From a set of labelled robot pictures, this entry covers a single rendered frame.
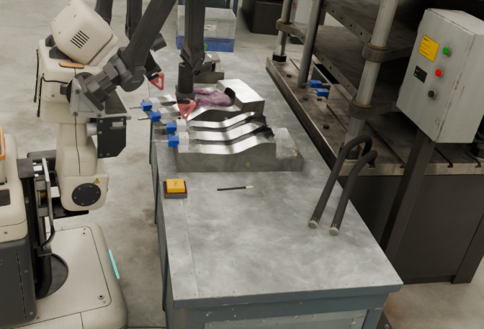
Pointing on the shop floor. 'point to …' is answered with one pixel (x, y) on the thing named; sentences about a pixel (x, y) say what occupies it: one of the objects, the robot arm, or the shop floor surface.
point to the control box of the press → (436, 104)
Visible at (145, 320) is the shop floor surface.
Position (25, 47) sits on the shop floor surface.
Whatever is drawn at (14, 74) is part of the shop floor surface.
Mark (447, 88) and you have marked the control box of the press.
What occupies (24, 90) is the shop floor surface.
